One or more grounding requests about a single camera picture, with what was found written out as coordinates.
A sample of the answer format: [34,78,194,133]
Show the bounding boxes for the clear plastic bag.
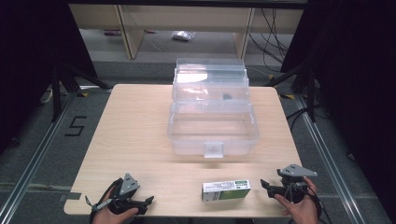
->
[171,30,196,42]

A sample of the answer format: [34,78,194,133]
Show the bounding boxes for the dark curtain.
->
[0,0,98,157]
[279,0,396,216]

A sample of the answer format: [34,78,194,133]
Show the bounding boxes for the aluminium floor rail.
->
[293,92,366,224]
[0,85,82,224]

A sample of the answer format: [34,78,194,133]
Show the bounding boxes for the beige wooden shelf unit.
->
[68,3,305,61]

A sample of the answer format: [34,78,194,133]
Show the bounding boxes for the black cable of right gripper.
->
[289,182,333,224]

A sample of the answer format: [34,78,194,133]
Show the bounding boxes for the bundle of black cables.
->
[247,7,290,65]

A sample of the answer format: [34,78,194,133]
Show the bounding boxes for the black floor cable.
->
[285,104,325,133]

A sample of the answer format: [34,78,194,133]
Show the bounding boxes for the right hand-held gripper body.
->
[268,163,318,204]

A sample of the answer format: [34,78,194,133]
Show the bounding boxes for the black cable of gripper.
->
[289,182,333,224]
[84,177,125,224]

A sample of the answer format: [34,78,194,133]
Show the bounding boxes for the white and green medicine box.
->
[201,178,252,203]

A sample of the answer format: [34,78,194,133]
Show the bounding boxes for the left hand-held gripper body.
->
[107,172,148,216]

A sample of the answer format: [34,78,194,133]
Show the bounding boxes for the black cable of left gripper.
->
[84,177,125,224]

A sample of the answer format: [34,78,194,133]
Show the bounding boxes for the person's left hand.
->
[92,189,140,224]

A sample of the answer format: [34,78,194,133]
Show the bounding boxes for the clear plastic storage box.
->
[166,57,262,160]

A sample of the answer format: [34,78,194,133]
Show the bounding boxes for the black metal stand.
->
[49,61,114,123]
[263,61,319,123]

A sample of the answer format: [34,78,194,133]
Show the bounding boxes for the person's right hand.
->
[274,176,320,224]

